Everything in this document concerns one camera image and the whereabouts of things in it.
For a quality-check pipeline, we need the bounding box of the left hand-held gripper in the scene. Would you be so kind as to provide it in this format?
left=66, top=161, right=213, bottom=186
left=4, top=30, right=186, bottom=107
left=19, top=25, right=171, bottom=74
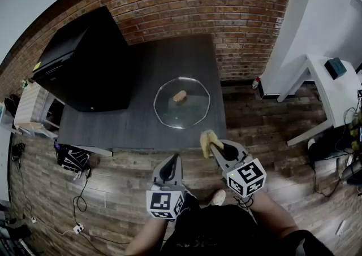
left=146, top=154, right=186, bottom=220

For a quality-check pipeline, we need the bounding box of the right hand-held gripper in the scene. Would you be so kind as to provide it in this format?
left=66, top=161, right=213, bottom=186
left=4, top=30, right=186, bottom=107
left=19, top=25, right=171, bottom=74
left=210, top=139, right=268, bottom=199

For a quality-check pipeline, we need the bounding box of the yellow sponge cloth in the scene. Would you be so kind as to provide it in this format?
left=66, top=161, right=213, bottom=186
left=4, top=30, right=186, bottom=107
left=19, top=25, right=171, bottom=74
left=200, top=129, right=219, bottom=158

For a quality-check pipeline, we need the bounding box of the clear glass plate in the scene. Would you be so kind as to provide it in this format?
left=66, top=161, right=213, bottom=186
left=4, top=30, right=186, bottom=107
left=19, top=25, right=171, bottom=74
left=153, top=77, right=212, bottom=130

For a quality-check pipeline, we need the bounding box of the person's right forearm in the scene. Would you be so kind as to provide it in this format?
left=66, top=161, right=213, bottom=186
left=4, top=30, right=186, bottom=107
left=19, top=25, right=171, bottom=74
left=248, top=189, right=299, bottom=238

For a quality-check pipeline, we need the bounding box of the person's left forearm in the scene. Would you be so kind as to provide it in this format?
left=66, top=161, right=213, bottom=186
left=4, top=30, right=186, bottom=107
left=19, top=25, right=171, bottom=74
left=124, top=215, right=176, bottom=256

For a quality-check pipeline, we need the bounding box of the person's white shoe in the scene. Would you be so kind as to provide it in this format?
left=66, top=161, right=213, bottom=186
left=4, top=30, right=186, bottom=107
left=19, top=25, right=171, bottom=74
left=208, top=189, right=227, bottom=207

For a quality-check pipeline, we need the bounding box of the person's black clothing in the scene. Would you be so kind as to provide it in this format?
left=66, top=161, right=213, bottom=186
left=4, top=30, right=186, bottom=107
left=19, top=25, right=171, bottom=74
left=162, top=189, right=336, bottom=256

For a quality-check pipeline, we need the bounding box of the black white patterned bag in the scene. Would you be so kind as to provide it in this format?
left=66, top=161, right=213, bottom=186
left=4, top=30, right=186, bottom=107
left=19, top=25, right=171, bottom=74
left=55, top=143, right=92, bottom=171

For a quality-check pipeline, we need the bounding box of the white desk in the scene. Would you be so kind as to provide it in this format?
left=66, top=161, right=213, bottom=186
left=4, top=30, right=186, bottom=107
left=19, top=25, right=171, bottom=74
left=277, top=54, right=362, bottom=147

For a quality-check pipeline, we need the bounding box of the long white power strip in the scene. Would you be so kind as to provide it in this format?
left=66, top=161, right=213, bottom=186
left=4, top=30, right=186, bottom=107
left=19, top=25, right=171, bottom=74
left=335, top=220, right=347, bottom=236

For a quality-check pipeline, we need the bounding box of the black mini fridge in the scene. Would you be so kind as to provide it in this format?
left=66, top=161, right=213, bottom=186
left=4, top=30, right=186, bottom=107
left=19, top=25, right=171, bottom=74
left=31, top=5, right=136, bottom=113

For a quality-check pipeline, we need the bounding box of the dark blue box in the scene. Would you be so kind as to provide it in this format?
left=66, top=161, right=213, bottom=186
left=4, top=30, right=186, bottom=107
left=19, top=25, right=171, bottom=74
left=324, top=57, right=347, bottom=80

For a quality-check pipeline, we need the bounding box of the white wooden shelf unit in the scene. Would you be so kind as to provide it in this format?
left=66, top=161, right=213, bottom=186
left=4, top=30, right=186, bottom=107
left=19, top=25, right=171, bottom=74
left=13, top=81, right=62, bottom=138

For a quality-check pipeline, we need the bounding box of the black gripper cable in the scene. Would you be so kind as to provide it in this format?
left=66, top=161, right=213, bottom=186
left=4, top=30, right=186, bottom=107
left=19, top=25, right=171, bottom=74
left=233, top=195, right=254, bottom=210

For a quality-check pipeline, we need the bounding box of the black floor cable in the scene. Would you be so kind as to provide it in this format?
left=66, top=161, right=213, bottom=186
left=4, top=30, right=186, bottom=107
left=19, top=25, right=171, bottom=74
left=72, top=168, right=93, bottom=212

